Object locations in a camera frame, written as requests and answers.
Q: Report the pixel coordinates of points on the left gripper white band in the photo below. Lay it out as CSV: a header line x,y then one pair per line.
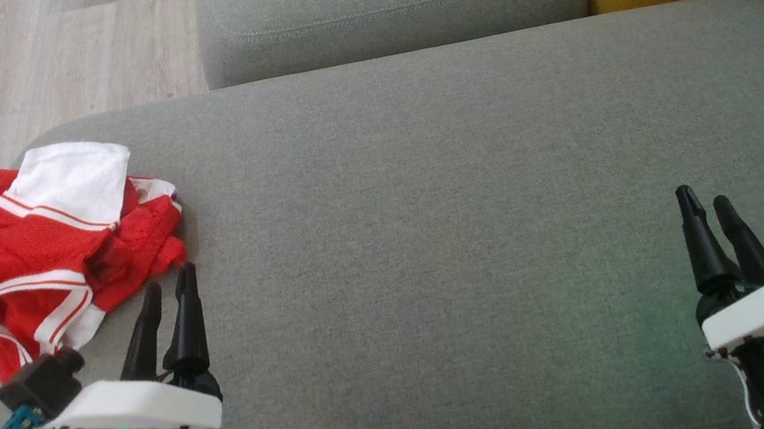
x,y
146,409

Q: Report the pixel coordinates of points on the red and white shirt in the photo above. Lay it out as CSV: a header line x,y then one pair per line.
x,y
136,243

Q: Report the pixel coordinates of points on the red jersey with white sleeves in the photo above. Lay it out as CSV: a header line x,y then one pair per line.
x,y
16,246

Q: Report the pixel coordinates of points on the large grey sofa ottoman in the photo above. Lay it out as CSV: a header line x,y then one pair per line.
x,y
431,237

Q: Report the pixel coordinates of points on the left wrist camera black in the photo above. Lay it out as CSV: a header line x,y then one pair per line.
x,y
44,382

